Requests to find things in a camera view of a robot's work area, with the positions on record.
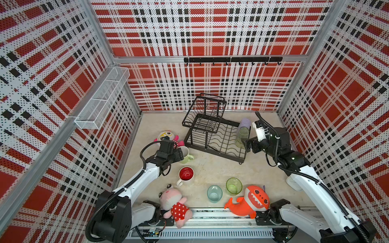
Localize tall green glass cup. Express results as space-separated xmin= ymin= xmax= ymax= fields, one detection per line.
xmin=235 ymin=127 xmax=250 ymax=149

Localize lavender plastic cup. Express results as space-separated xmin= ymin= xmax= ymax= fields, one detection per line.
xmin=239 ymin=118 xmax=251 ymax=129

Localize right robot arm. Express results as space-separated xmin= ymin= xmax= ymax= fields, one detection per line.
xmin=243 ymin=111 xmax=377 ymax=243

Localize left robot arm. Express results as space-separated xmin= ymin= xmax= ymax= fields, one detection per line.
xmin=85 ymin=139 xmax=184 ymax=243

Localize yellow pink owl plush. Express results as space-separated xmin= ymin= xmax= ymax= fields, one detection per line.
xmin=154 ymin=131 xmax=184 ymax=147

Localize white mug red interior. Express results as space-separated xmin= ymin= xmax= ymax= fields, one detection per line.
xmin=176 ymin=167 xmax=195 ymax=187

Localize short green glass cup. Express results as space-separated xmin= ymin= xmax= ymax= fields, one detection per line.
xmin=226 ymin=177 xmax=243 ymax=195

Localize pink bear plush toy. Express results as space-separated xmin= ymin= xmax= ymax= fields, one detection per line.
xmin=159 ymin=184 xmax=193 ymax=228

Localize red shark plush toy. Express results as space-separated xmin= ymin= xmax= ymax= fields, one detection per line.
xmin=224 ymin=185 xmax=270 ymax=219

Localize teal glass cup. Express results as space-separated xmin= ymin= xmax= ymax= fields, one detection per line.
xmin=207 ymin=185 xmax=223 ymax=203

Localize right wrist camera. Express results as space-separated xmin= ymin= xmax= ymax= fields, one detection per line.
xmin=252 ymin=120 xmax=268 ymax=142

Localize white mug green handle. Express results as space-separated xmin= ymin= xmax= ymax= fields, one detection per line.
xmin=180 ymin=146 xmax=195 ymax=164

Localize black wire dish rack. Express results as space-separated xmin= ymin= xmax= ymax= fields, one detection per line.
xmin=182 ymin=93 xmax=246 ymax=165

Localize white wire wall basket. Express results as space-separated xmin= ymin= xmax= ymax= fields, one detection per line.
xmin=75 ymin=67 xmax=129 ymax=130

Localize black wall hook rail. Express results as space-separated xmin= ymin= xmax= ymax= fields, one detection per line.
xmin=183 ymin=56 xmax=283 ymax=64

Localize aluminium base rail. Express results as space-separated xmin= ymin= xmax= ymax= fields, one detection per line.
xmin=85 ymin=201 xmax=346 ymax=243

